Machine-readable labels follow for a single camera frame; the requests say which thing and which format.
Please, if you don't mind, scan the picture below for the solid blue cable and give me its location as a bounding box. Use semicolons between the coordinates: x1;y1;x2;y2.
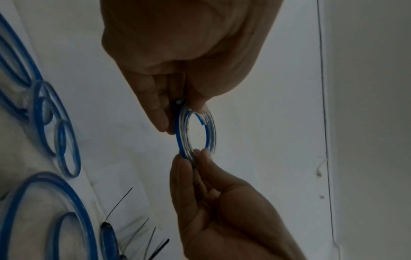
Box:
0;12;100;260

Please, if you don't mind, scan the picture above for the person's right hand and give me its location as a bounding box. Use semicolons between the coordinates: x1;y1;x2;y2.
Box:
169;148;310;260

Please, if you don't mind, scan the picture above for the person's left hand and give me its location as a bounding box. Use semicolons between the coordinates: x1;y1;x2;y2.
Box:
101;0;284;135

